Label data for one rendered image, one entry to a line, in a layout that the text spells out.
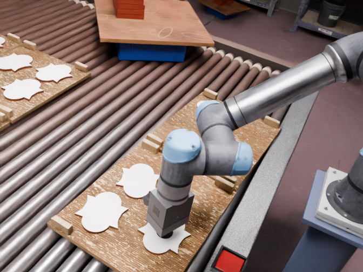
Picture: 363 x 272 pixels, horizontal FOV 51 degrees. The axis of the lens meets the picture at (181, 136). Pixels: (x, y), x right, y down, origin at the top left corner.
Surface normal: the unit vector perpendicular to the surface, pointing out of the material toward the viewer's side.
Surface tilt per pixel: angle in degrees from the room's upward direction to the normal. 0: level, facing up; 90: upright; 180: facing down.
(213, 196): 0
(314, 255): 90
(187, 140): 0
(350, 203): 74
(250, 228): 0
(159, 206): 90
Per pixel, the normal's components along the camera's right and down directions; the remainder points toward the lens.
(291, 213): 0.15, -0.77
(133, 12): 0.23, 0.63
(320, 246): -0.74, 0.32
